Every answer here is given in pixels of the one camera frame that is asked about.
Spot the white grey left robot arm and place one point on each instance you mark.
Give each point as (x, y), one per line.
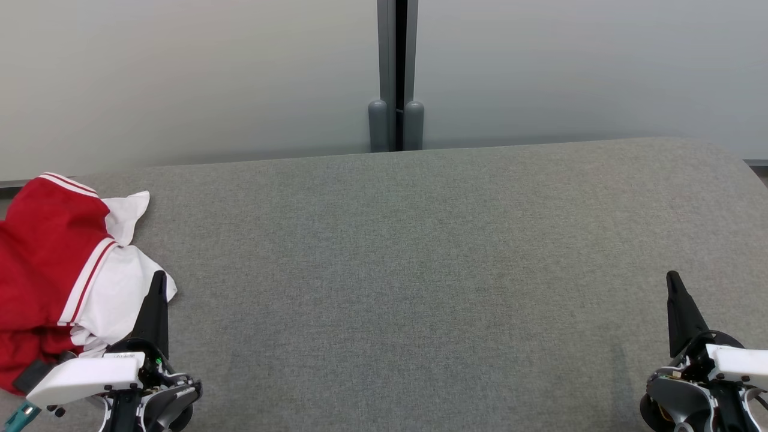
(168, 402)

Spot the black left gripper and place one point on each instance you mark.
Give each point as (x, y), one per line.
(153, 366)

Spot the red white basketball jersey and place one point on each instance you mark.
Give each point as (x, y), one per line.
(42, 252)

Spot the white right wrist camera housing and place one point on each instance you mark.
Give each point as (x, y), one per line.
(741, 360)

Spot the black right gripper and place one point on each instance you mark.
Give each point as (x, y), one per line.
(699, 354)

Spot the grey metal partition post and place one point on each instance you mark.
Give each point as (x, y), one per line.
(385, 48)

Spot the grey cylindrical post foot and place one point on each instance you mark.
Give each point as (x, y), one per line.
(378, 126)
(413, 126)

